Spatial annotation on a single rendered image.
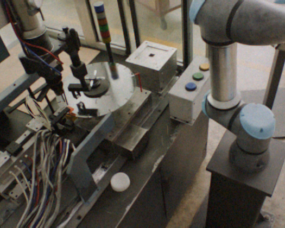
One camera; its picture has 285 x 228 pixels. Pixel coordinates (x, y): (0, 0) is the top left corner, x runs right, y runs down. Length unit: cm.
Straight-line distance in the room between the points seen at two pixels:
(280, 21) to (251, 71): 202
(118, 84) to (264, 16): 66
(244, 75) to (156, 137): 160
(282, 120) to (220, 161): 125
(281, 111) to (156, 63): 132
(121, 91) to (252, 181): 59
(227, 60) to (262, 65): 197
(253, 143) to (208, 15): 48
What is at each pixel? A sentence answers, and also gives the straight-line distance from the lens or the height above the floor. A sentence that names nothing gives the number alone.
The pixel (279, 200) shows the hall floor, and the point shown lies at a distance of 200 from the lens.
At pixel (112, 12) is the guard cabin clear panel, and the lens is 160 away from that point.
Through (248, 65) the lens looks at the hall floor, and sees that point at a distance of 282.
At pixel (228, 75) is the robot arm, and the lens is 93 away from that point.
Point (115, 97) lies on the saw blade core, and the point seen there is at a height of 95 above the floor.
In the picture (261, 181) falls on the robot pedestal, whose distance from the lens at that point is 115.
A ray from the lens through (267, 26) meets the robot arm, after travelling 74.
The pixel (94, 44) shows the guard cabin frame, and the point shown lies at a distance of 181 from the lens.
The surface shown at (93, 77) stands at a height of 100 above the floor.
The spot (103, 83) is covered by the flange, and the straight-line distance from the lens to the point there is 120.
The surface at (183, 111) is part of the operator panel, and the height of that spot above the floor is 82.
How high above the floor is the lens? 172
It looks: 46 degrees down
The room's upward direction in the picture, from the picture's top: 10 degrees counter-clockwise
